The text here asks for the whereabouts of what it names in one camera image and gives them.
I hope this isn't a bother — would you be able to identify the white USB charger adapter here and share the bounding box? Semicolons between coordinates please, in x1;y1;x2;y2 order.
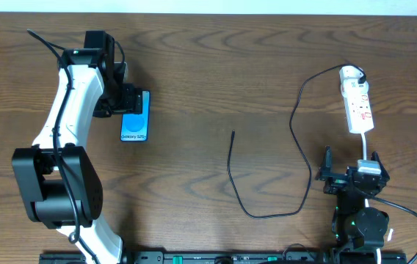
339;65;369;98

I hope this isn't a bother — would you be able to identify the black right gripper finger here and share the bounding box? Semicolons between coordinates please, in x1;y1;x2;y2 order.
371;151;385;171
321;146;333;174

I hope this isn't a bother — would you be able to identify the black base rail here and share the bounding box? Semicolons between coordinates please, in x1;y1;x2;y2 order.
38;251;407;264

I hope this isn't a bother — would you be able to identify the white paper tag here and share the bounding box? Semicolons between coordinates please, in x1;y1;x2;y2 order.
387;228;394;242

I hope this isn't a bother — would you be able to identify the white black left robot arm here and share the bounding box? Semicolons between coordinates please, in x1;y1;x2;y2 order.
12;31;150;263

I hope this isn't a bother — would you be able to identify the white power strip cord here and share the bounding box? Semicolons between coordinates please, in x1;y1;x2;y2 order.
360;132;369;161

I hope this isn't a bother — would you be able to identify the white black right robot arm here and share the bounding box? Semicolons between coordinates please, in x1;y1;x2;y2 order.
316;146;390;263

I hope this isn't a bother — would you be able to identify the black charging cable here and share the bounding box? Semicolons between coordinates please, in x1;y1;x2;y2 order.
227;63;367;220

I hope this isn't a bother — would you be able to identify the blue Galaxy smartphone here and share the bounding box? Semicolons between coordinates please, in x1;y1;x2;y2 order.
120;91;151;142

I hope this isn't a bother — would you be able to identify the white power strip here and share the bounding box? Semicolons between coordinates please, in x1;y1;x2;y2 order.
341;84;374;134

